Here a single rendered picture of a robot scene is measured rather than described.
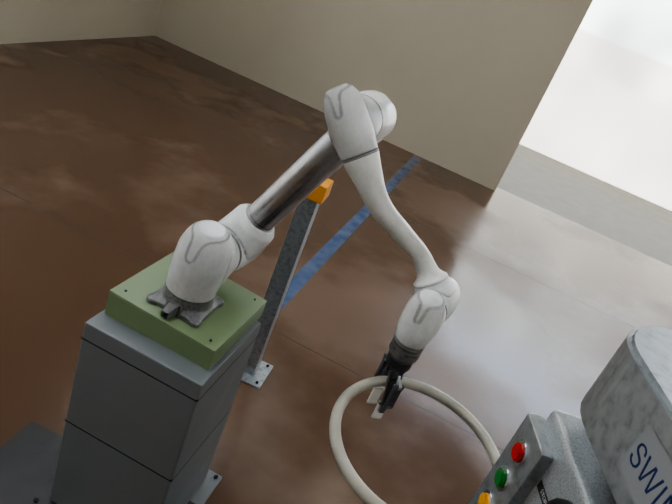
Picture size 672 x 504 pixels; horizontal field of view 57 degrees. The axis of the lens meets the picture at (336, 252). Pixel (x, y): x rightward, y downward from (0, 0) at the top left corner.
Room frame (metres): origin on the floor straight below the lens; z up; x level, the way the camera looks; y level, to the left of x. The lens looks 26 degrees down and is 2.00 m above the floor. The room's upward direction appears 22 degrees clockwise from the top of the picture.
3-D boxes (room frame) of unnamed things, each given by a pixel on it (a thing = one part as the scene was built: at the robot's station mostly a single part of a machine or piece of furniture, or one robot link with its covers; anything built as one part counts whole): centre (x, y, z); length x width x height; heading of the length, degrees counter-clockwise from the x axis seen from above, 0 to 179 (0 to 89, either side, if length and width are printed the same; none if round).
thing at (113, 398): (1.55, 0.37, 0.40); 0.50 x 0.50 x 0.80; 81
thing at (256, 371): (2.44, 0.19, 0.54); 0.20 x 0.20 x 1.09; 84
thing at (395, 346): (1.45, -0.28, 1.09); 0.09 x 0.09 x 0.06
